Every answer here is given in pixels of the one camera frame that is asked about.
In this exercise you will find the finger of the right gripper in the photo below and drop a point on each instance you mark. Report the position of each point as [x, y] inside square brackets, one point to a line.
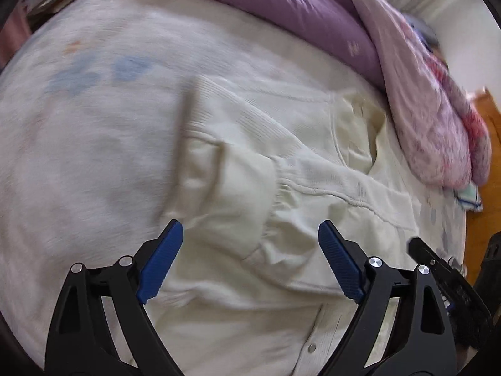
[466, 308]

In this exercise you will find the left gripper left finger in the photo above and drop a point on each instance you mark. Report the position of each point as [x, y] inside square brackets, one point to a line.
[80, 340]

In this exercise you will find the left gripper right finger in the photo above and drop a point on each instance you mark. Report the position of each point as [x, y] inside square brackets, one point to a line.
[400, 327]

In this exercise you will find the cream knit cardigan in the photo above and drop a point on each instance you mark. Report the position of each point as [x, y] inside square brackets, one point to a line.
[262, 163]

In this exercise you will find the white patterned bed sheet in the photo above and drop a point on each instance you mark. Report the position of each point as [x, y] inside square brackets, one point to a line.
[83, 106]

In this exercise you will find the purple pink quilt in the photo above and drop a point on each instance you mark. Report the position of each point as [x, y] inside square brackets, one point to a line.
[444, 139]

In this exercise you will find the light blue cloth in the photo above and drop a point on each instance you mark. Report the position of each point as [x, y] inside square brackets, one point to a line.
[469, 198]

